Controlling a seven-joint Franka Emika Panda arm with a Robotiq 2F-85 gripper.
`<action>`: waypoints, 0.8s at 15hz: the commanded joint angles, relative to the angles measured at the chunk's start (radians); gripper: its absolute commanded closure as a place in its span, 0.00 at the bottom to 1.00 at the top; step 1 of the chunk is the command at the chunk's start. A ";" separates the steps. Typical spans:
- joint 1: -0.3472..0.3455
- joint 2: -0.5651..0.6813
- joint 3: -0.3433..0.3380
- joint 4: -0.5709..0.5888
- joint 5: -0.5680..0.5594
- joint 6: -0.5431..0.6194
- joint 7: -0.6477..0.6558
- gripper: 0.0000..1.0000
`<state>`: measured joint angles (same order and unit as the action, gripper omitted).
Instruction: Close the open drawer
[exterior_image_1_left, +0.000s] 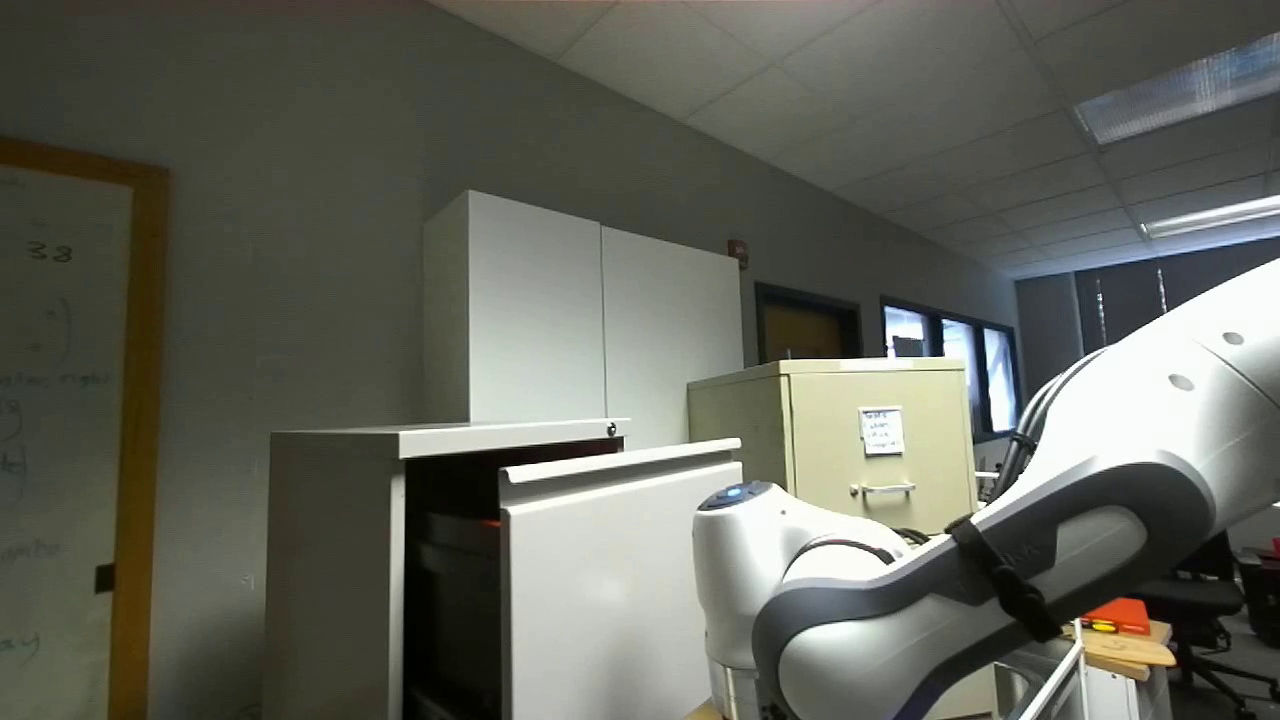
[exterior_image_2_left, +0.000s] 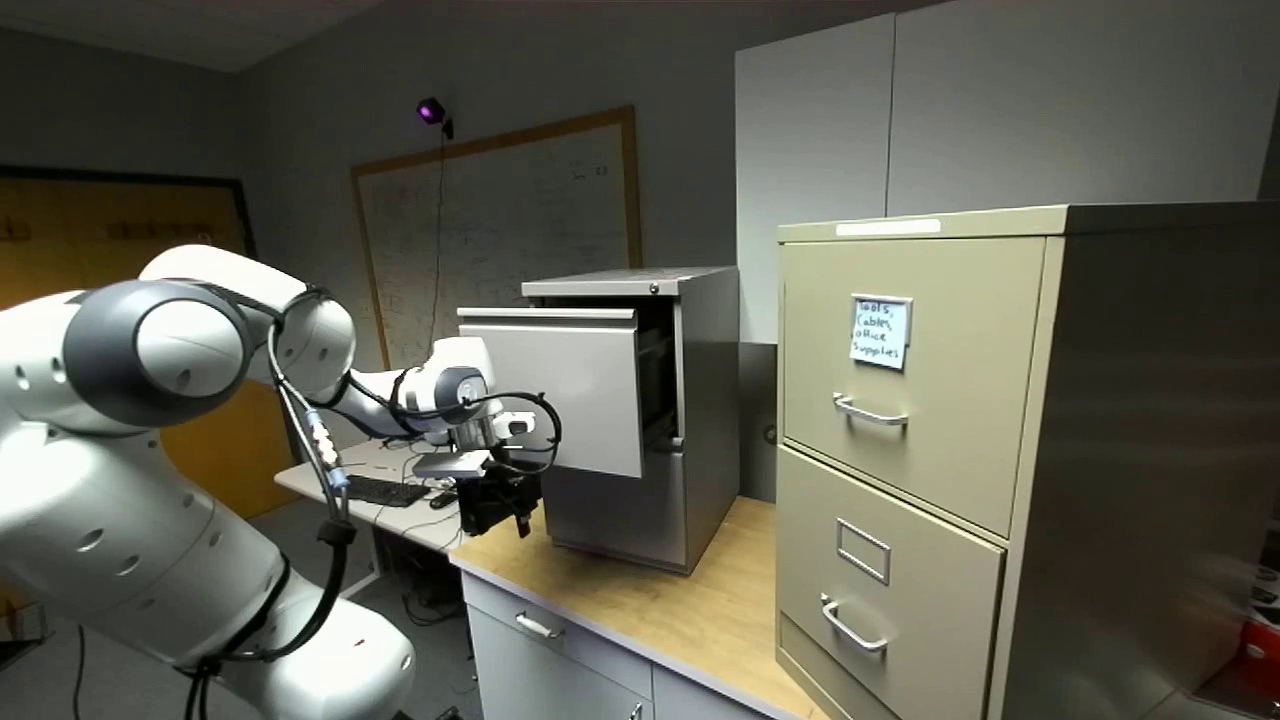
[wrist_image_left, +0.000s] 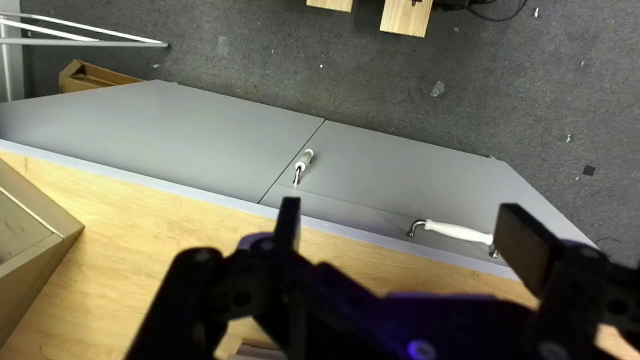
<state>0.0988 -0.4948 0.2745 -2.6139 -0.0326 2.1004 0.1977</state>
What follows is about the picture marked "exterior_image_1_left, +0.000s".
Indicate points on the black office chair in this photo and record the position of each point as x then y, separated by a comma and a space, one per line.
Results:
1201, 601

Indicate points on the large ceiling light panel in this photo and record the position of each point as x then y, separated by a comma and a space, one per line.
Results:
1182, 89

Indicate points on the narrow ceiling light strip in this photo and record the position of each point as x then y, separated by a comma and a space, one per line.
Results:
1211, 216

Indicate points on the white drawer cabinet body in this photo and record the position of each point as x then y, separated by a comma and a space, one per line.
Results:
334, 573

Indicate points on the tall dark framed window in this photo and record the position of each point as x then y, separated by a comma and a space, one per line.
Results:
1003, 379
960, 361

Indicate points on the dark wooden door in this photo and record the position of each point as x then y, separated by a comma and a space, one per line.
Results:
806, 330

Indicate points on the beige metal filing cabinet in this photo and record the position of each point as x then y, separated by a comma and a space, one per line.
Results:
813, 413

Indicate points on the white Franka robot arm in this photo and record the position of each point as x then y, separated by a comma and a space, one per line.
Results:
1145, 426

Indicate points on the wooden side table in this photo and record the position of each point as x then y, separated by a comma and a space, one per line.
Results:
1135, 648

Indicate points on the white paper label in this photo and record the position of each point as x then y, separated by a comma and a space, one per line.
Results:
881, 429

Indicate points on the white metal pole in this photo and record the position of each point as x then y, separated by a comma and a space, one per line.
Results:
1051, 681

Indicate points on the white cabinet drawer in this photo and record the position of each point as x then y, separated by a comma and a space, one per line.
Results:
603, 601

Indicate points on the tall white wall cabinet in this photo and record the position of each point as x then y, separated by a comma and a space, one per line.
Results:
532, 322

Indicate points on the wooden framed whiteboard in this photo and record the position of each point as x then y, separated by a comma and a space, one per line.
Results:
67, 403

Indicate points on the small dark framed window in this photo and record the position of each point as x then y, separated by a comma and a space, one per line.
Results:
906, 330

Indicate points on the orange tool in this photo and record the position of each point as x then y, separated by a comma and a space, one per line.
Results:
1122, 612

